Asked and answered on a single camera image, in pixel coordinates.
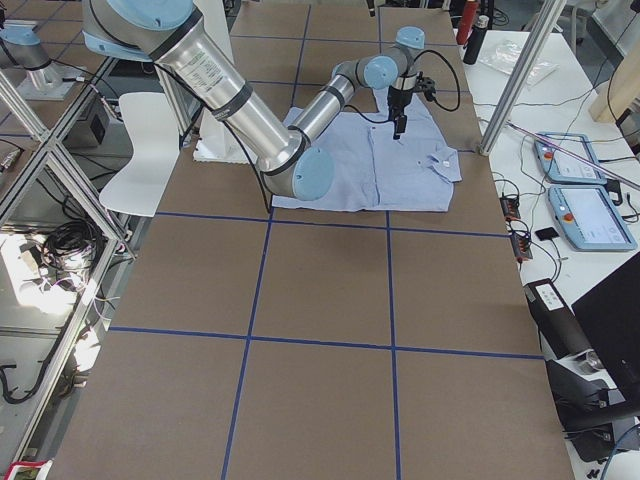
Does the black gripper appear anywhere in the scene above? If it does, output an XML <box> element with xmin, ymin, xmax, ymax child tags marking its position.
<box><xmin>387</xmin><ymin>73</ymin><xmax>436</xmax><ymax>140</ymax></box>

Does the light blue striped shirt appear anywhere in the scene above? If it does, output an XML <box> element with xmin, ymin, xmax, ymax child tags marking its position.
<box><xmin>272</xmin><ymin>90</ymin><xmax>462</xmax><ymax>212</ymax></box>

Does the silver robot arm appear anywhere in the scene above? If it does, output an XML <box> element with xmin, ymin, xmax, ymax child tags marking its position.
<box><xmin>82</xmin><ymin>1</ymin><xmax>425</xmax><ymax>201</ymax></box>

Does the second robot base joint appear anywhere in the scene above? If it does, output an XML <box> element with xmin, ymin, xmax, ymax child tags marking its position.
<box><xmin>1</xmin><ymin>25</ymin><xmax>62</xmax><ymax>91</ymax></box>

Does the black bottle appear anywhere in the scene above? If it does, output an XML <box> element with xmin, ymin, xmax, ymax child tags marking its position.
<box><xmin>462</xmin><ymin>15</ymin><xmax>490</xmax><ymax>65</ymax></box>

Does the red bottle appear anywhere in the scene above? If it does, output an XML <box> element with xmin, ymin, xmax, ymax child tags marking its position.
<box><xmin>456</xmin><ymin>0</ymin><xmax>480</xmax><ymax>46</ymax></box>

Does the orange circuit board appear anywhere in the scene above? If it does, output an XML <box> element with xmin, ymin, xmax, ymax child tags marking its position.
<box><xmin>499</xmin><ymin>196</ymin><xmax>521</xmax><ymax>221</ymax></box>

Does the left teach pendant tablet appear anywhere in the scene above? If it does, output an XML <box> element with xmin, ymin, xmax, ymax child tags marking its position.
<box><xmin>534</xmin><ymin>132</ymin><xmax>606</xmax><ymax>186</ymax></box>

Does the teach pendant tablet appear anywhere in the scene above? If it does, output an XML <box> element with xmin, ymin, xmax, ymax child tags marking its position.
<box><xmin>547</xmin><ymin>185</ymin><xmax>637</xmax><ymax>251</ymax></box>
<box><xmin>534</xmin><ymin>132</ymin><xmax>606</xmax><ymax>186</ymax></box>

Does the right teach pendant tablet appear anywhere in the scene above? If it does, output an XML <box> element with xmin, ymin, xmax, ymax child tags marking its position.
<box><xmin>547</xmin><ymin>185</ymin><xmax>637</xmax><ymax>251</ymax></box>

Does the white plastic chair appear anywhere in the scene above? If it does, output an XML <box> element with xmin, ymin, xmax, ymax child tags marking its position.
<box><xmin>99</xmin><ymin>92</ymin><xmax>180</xmax><ymax>217</ymax></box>

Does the black cylindrical device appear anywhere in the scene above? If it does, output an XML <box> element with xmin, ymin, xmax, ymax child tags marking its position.
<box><xmin>523</xmin><ymin>279</ymin><xmax>593</xmax><ymax>360</ymax></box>

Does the black monitor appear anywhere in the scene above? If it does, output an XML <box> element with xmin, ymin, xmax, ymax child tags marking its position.
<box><xmin>572</xmin><ymin>255</ymin><xmax>639</xmax><ymax>401</ymax></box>

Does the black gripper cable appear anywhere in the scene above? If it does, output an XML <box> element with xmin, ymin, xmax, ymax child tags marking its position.
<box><xmin>349</xmin><ymin>48</ymin><xmax>461</xmax><ymax>124</ymax></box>

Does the grey aluminium frame post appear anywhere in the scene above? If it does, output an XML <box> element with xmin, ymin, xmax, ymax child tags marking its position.
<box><xmin>477</xmin><ymin>0</ymin><xmax>566</xmax><ymax>156</ymax></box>

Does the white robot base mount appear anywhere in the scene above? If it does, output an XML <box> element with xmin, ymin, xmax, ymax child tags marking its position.
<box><xmin>194</xmin><ymin>111</ymin><xmax>248</xmax><ymax>164</ymax></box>

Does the black cable bundle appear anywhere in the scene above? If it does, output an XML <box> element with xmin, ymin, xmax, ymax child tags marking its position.
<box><xmin>39</xmin><ymin>219</ymin><xmax>109</xmax><ymax>281</ymax></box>

